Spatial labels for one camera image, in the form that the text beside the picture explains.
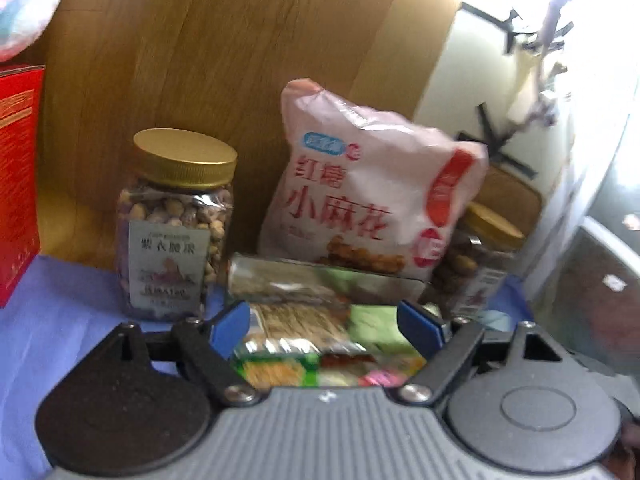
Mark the long pink snack box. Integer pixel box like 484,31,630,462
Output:
362,367,407,387

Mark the wood grain wall panel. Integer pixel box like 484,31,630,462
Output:
37,0,461,271

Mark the red gift box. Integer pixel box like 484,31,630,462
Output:
0,64,47,308

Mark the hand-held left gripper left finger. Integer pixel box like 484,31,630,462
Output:
100,301,261,407

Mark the pecan nut jar gold lid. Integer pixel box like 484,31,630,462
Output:
432,202,527,321

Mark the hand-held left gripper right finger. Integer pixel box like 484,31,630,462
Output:
396,300,566,407

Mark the blue printed bed sheet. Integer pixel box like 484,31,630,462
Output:
0,254,536,480

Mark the cashew nut jar gold lid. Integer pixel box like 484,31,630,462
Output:
115,128,238,321

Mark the pastel pink blue plush toy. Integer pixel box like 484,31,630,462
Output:
0,0,81,63

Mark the light green snack packet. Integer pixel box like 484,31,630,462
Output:
350,305,426,357

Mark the white framed window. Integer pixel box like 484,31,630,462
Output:
530,110,640,361

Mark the clear brown grain bar packet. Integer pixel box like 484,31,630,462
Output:
250,302,351,342

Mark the brown padded cushion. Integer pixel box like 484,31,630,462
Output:
480,165,543,241

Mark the black tape strip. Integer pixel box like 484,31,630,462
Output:
457,102,540,181
459,1,573,56

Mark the large pink snack bag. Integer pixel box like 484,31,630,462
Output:
258,78,490,283

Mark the black tin box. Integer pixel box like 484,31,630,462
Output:
220,254,451,391

